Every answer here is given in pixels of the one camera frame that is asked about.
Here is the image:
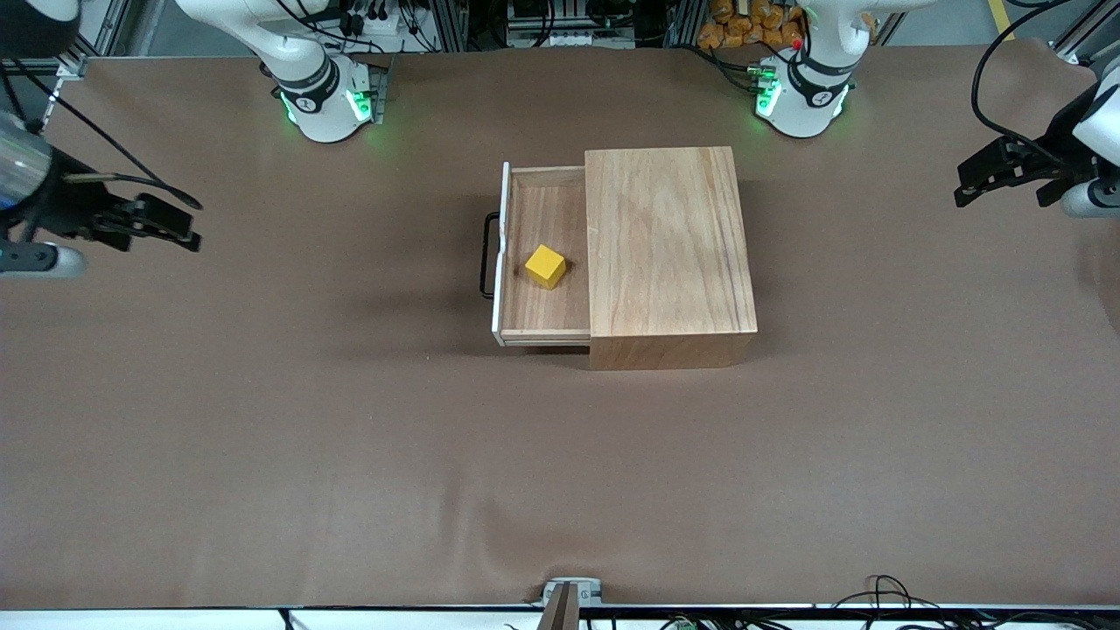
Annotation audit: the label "brown table mat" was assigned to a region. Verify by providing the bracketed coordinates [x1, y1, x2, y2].
[0, 39, 1120, 609]

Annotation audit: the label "orange snack bags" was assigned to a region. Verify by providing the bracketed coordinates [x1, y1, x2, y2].
[697, 0, 808, 51]

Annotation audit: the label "yellow wooden cube block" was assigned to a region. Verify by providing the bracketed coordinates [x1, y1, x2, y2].
[524, 244, 568, 291]

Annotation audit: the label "white vented equipment box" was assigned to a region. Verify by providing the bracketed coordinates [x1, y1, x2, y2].
[506, 0, 638, 50]

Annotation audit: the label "wooden cabinet box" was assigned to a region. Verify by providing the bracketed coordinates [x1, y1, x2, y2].
[584, 146, 760, 371]

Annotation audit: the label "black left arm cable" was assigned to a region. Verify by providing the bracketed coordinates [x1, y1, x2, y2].
[969, 0, 1120, 169]

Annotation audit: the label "aluminium frame profile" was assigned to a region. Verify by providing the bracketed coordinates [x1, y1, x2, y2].
[1050, 17, 1120, 67]
[48, 0, 119, 80]

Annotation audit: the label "wooden drawer with black handle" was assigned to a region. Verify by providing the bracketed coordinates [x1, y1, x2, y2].
[479, 161, 592, 348]

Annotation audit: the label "black cable bundle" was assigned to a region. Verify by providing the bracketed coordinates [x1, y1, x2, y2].
[831, 574, 1120, 630]

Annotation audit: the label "white power strip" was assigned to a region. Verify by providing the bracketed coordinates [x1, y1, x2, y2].
[337, 0, 412, 36]

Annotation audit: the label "grey table edge clamp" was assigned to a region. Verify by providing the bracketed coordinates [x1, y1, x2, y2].
[536, 577, 606, 630]

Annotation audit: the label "black base cable with connector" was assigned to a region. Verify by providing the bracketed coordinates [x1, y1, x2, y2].
[691, 44, 781, 99]

